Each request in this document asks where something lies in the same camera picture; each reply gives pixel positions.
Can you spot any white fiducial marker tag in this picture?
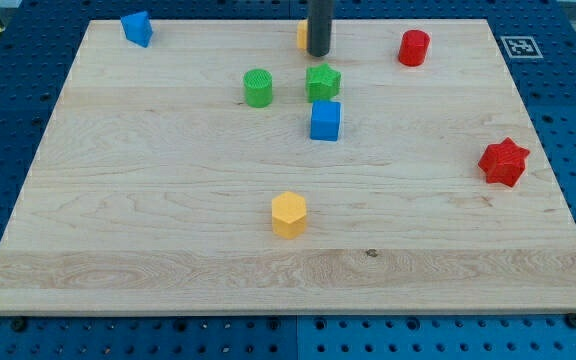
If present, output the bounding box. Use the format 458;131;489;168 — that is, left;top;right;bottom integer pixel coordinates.
501;36;543;59

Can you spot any red star block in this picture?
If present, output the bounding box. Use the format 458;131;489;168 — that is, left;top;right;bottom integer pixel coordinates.
478;137;530;187

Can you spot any red cylinder block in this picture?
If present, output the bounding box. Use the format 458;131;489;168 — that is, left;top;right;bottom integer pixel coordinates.
398;29;431;67

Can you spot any blue cube block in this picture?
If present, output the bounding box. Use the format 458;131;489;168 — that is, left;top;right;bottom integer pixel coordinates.
310;100;342;141

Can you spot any light wooden board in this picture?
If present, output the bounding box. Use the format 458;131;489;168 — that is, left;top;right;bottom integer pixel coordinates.
0;19;576;317

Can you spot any yellow heart block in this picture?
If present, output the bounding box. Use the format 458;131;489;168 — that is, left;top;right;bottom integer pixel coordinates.
296;19;308;50

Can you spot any green cylinder block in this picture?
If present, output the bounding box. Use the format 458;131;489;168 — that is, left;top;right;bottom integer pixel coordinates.
243;68;273;108

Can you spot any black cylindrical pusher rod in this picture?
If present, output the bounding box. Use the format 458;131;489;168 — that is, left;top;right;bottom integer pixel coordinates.
307;0;334;57

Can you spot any yellow hexagon block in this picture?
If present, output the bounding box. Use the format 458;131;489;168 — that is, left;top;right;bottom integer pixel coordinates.
271;191;307;239

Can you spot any green star block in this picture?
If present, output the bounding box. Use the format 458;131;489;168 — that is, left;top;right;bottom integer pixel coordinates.
305;63;342;102

